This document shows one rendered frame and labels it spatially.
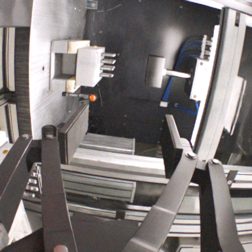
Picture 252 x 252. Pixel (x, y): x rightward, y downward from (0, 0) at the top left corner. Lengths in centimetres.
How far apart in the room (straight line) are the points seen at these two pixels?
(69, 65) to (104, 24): 29
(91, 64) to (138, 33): 34
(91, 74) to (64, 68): 12
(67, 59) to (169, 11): 43
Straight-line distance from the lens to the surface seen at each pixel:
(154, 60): 57
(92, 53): 52
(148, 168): 48
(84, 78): 53
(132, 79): 84
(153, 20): 82
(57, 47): 53
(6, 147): 43
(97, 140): 68
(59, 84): 55
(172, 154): 16
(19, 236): 61
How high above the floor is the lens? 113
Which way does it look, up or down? 1 degrees down
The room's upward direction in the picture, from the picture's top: 98 degrees clockwise
